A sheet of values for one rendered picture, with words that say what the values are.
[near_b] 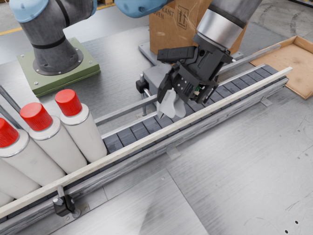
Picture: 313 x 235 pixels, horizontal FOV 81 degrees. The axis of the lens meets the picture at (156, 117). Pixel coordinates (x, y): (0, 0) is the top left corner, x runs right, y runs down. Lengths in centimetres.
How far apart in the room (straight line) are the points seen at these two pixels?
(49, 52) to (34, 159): 46
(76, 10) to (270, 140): 75
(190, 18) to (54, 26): 44
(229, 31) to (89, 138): 32
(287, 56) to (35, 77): 103
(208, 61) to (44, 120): 30
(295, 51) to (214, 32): 75
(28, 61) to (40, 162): 58
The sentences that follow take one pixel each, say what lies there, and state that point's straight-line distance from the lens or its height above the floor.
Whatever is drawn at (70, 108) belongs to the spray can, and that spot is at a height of 107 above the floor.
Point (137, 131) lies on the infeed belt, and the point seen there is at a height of 88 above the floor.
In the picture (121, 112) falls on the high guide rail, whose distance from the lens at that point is 44.
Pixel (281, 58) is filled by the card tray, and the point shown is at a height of 83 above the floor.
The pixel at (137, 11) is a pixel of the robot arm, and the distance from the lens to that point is 29.
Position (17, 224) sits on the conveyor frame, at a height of 86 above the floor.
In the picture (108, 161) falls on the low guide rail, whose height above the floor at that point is 91.
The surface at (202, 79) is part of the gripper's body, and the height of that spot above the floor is 106.
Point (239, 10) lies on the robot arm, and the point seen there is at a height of 117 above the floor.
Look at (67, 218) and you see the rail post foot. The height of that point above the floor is 83.
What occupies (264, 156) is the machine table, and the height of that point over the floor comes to 83.
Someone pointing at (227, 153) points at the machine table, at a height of 83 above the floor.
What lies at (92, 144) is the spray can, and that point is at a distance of 41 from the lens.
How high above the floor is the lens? 129
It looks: 51 degrees down
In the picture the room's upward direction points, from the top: straight up
